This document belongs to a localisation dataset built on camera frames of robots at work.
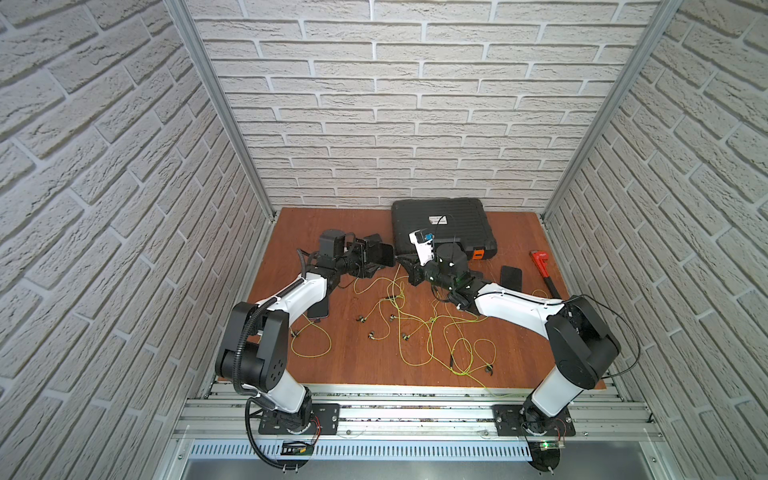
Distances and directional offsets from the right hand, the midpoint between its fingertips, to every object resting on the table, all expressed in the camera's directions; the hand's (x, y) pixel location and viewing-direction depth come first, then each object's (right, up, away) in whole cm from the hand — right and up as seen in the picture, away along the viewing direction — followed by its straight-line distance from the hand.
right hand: (402, 257), depth 85 cm
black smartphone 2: (-26, -17, +7) cm, 32 cm away
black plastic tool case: (+22, +13, +25) cm, 36 cm away
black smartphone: (-6, +1, +10) cm, 11 cm away
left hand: (-5, +4, +1) cm, 6 cm away
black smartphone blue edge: (+39, -8, +17) cm, 43 cm away
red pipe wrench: (+51, -1, +21) cm, 55 cm away
